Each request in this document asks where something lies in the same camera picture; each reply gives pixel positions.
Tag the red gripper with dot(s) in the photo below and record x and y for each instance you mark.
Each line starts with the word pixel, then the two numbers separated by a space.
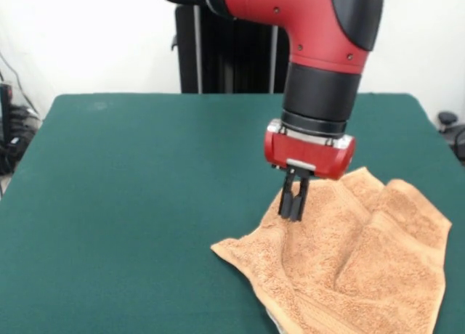
pixel 309 156

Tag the orange terry towel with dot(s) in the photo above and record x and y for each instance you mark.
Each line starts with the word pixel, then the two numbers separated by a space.
pixel 345 268

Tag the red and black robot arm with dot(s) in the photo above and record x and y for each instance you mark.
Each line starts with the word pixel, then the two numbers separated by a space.
pixel 319 40

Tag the black office chair base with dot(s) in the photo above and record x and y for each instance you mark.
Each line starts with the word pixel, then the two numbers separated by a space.
pixel 452 129

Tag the dark green table cloth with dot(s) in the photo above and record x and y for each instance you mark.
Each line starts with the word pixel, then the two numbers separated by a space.
pixel 109 203

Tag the black electronics box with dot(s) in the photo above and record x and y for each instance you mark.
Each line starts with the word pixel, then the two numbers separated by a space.
pixel 5 109

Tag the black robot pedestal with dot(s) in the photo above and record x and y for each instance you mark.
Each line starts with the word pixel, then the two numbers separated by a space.
pixel 232 58

